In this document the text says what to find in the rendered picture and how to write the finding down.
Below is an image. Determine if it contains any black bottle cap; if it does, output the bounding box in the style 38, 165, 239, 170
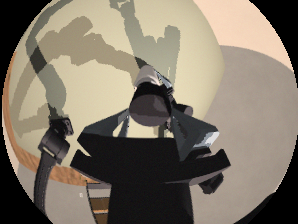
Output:
129, 83, 172, 127

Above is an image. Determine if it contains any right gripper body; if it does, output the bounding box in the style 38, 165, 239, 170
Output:
160, 83, 175, 96

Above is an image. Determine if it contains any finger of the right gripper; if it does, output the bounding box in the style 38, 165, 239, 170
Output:
154, 69, 172, 88

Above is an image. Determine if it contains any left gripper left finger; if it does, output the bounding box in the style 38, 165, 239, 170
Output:
81, 108, 130, 137

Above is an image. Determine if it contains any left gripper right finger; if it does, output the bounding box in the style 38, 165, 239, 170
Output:
170, 108, 219, 161

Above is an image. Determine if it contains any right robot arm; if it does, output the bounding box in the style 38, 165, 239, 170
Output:
164, 94, 224, 194

